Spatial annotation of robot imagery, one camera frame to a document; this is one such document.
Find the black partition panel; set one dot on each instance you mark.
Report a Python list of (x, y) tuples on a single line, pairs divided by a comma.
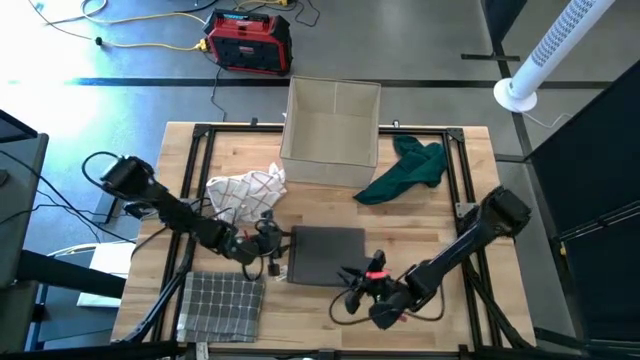
[(590, 175)]

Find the red black power station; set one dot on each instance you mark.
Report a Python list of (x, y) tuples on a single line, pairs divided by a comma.
[(247, 42)]

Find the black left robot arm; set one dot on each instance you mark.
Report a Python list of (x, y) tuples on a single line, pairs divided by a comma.
[(170, 210)]

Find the white red-checked towel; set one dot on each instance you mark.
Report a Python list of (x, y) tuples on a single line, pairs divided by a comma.
[(245, 192)]

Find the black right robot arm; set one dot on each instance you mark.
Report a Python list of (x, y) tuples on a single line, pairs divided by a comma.
[(460, 245)]

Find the grey partition screen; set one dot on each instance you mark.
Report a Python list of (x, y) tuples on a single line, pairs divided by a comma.
[(505, 20)]

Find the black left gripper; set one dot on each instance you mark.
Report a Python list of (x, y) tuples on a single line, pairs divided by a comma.
[(267, 242)]

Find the black metal table frame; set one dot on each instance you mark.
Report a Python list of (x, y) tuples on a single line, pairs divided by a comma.
[(235, 128)]

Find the beige fabric storage box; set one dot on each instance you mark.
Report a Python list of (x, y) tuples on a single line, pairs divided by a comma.
[(330, 130)]

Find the white tower fan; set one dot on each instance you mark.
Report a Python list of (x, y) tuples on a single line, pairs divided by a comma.
[(555, 42)]

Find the white flat board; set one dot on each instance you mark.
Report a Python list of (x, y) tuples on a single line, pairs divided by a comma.
[(112, 265)]

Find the grey desk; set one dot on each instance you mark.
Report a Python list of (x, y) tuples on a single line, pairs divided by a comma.
[(20, 200)]

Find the dark grey plain towel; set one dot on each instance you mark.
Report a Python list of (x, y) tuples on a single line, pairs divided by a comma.
[(327, 255)]

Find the grey white-grid towel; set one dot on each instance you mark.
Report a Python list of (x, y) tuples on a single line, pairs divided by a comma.
[(220, 307)]

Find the dark green towel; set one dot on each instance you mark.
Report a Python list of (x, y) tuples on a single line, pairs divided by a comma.
[(410, 172)]

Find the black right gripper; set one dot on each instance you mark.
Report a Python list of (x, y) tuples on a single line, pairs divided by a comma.
[(377, 287)]

